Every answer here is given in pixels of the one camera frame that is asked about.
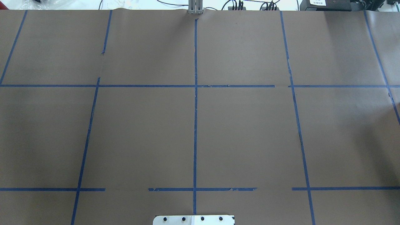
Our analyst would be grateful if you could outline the black labelled device box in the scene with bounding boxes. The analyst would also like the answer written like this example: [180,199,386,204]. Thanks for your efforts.
[299,0,352,12]

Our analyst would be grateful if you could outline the aluminium frame post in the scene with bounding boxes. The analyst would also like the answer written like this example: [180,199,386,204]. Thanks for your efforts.
[188,0,204,14]

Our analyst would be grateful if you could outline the black usb hub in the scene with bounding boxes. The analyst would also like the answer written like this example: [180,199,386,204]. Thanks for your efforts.
[227,0,246,11]

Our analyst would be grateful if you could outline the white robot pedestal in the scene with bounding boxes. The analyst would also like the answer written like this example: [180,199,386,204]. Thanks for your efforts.
[152,215,235,225]

